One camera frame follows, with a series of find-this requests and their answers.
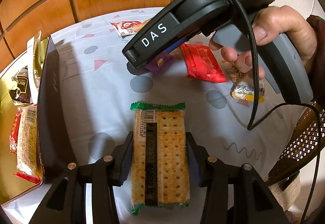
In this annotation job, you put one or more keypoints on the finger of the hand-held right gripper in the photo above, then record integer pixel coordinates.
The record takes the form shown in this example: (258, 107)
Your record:
(135, 68)
(174, 47)

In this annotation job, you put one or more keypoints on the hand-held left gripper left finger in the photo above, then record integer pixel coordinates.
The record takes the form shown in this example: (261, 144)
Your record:
(125, 163)

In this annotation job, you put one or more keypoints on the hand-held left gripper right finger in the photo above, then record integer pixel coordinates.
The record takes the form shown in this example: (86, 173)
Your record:
(195, 165)

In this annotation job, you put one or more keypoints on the purple candy packet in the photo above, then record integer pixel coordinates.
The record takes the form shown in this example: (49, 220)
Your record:
(158, 68)

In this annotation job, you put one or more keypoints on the plain red snack packet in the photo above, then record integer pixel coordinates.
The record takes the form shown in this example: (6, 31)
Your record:
(203, 64)

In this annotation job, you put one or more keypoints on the green cracker packet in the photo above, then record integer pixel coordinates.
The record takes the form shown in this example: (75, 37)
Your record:
(162, 153)

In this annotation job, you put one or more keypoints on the red white wafer packet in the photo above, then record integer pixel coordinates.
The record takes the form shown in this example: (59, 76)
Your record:
(125, 28)

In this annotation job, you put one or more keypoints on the yellow clear walnut packet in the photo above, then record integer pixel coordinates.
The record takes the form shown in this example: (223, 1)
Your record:
(245, 90)

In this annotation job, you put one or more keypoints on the black tin box gold inside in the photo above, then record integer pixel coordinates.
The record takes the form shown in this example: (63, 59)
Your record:
(53, 112)

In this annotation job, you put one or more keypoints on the oat bar packet red ends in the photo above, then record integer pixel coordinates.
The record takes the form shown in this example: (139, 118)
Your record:
(26, 142)

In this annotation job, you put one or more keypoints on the long white gold packet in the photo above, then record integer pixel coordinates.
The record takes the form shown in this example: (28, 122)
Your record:
(34, 61)

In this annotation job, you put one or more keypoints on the red ornate candy bar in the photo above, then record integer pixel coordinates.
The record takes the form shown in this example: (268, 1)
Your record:
(14, 135)

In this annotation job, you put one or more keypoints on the dark brown gold packet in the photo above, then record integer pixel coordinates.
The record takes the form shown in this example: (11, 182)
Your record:
(20, 87)

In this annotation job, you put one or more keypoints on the person's right forearm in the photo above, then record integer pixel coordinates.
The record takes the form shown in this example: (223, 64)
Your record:
(320, 61)

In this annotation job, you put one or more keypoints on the person's right hand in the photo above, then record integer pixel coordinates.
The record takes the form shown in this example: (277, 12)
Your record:
(287, 21)

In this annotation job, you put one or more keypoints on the pale patterned tablecloth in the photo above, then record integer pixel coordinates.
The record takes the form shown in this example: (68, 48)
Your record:
(101, 87)

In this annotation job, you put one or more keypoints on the beige seat cushion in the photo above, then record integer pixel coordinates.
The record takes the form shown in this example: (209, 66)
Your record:
(287, 196)

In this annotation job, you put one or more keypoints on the wicker chair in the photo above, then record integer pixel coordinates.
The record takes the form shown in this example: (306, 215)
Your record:
(304, 142)

